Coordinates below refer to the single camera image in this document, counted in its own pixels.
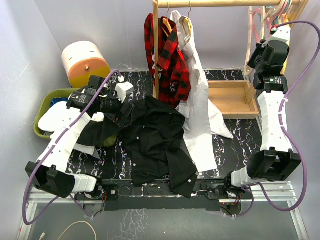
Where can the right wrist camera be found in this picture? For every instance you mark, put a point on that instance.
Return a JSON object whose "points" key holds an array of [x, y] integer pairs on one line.
{"points": [[282, 34]]}

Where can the wooden clothes rack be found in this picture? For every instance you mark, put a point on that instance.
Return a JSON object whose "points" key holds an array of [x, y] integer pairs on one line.
{"points": [[234, 98]]}

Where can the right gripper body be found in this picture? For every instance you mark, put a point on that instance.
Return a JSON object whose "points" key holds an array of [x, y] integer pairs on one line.
{"points": [[255, 61]]}

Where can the blue garment in basket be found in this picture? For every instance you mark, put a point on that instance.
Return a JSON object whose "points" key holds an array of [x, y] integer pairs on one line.
{"points": [[57, 100]]}

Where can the beige plastic hanger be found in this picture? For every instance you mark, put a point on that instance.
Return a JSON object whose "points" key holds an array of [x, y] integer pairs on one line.
{"points": [[251, 32]]}

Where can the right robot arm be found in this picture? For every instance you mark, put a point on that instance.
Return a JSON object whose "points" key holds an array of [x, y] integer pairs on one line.
{"points": [[276, 160]]}

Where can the white hanging shirt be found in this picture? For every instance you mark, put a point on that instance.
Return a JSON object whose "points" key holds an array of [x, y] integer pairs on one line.
{"points": [[202, 117]]}

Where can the black button shirt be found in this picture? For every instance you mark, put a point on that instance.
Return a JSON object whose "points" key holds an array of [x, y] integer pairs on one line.
{"points": [[149, 148]]}

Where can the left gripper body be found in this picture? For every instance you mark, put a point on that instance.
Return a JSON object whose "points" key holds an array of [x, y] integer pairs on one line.
{"points": [[118, 116]]}

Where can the round pastel drawer box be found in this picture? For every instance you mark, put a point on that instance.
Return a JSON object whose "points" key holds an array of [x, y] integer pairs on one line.
{"points": [[81, 60]]}

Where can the red plaid hanging shirt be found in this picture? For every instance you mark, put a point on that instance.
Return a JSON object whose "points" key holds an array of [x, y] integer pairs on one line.
{"points": [[174, 76]]}

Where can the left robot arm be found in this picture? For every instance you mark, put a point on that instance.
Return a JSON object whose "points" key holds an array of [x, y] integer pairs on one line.
{"points": [[98, 98]]}

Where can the pink plastic hanger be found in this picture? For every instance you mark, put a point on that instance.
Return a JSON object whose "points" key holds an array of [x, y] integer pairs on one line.
{"points": [[262, 13]]}

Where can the aluminium table frame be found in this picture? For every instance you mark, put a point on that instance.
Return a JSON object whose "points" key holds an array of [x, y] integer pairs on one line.
{"points": [[122, 195]]}

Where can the yellow plastic hanger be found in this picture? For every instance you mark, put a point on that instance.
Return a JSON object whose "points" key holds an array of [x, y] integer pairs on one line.
{"points": [[286, 18]]}

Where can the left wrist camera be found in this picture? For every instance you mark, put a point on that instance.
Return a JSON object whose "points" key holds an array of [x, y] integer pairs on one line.
{"points": [[118, 89]]}

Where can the green plastic laundry basket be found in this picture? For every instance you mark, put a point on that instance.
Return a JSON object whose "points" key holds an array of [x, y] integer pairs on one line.
{"points": [[45, 106]]}

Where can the white shirt in basket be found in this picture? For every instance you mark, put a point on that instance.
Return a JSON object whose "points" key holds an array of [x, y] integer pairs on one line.
{"points": [[53, 120]]}

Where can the teal plastic hanger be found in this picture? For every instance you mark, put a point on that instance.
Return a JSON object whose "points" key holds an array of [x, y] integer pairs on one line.
{"points": [[275, 13]]}

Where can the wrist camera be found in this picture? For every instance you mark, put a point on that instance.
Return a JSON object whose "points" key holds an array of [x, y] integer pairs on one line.
{"points": [[118, 89], [282, 34]]}

